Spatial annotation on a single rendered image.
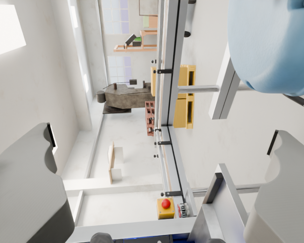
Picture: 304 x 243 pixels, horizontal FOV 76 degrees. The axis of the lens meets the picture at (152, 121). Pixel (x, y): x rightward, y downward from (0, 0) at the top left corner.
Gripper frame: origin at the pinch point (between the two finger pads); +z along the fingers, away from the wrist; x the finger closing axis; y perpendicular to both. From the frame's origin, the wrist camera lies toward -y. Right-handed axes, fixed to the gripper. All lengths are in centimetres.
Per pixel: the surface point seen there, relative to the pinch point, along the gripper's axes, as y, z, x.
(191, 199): 68, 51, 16
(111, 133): 340, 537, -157
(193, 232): 68, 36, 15
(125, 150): 342, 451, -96
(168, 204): 65, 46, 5
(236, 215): 35.5, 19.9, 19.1
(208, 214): 47, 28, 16
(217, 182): 34.1, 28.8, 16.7
